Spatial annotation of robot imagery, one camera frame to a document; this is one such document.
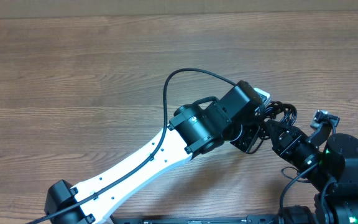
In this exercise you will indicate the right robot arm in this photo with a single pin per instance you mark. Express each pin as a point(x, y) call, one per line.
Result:
point(326, 159)

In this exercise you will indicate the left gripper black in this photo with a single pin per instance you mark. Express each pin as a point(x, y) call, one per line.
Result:
point(247, 140)

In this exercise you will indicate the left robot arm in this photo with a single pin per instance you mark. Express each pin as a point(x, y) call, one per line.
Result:
point(196, 128)

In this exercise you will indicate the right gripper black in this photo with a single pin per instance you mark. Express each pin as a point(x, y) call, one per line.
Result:
point(293, 139)

